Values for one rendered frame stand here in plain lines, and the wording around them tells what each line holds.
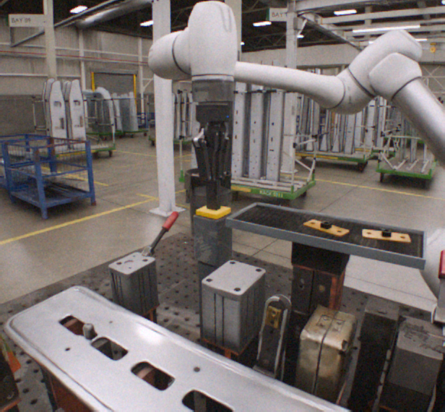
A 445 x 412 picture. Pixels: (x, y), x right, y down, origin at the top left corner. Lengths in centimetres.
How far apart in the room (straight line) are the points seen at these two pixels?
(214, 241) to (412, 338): 44
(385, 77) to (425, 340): 72
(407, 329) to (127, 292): 52
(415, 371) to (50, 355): 56
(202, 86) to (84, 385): 57
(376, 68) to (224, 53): 52
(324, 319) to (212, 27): 56
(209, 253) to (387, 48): 75
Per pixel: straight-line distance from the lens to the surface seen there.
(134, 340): 61
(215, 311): 56
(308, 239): 59
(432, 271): 105
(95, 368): 58
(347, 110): 110
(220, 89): 68
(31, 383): 105
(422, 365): 53
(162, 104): 411
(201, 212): 74
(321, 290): 67
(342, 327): 52
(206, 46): 68
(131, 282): 71
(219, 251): 75
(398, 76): 103
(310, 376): 54
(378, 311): 54
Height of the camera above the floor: 139
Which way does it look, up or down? 15 degrees down
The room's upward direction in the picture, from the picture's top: straight up
